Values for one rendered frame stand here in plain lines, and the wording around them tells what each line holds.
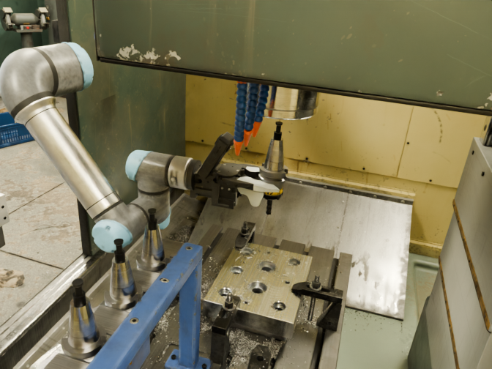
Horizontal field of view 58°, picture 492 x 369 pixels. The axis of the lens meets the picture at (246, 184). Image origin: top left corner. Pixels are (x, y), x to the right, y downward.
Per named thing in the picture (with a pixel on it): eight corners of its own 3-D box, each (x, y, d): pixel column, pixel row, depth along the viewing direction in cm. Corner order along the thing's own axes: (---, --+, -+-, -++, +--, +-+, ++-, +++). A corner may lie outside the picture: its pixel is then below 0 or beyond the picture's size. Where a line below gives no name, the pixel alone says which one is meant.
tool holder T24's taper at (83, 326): (91, 351, 64) (87, 315, 61) (61, 345, 64) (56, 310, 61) (105, 329, 68) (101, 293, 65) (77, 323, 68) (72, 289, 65)
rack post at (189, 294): (163, 368, 102) (162, 261, 89) (173, 351, 106) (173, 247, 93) (204, 381, 99) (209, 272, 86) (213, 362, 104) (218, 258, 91)
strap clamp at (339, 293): (286, 318, 119) (293, 273, 112) (289, 310, 122) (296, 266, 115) (336, 332, 116) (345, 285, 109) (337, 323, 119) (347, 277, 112)
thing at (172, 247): (143, 252, 89) (143, 249, 89) (156, 239, 94) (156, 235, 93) (176, 260, 88) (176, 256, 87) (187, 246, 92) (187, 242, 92)
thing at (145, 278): (114, 285, 80) (113, 281, 79) (129, 268, 84) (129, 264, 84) (149, 294, 78) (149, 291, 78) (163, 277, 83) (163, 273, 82)
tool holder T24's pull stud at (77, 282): (82, 306, 62) (80, 286, 61) (71, 304, 62) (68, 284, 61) (88, 298, 64) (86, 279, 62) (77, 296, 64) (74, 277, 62)
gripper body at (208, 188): (244, 195, 106) (197, 187, 109) (247, 162, 102) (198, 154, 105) (236, 210, 99) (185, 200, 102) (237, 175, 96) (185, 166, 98)
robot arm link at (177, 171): (181, 151, 106) (166, 163, 99) (198, 154, 105) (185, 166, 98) (181, 179, 109) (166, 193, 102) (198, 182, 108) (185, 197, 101)
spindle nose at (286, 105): (307, 126, 82) (315, 59, 77) (228, 111, 87) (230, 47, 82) (326, 106, 95) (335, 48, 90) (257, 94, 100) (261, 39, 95)
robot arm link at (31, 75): (-16, 42, 87) (130, 245, 91) (30, 36, 96) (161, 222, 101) (-38, 75, 93) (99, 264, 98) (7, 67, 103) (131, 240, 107)
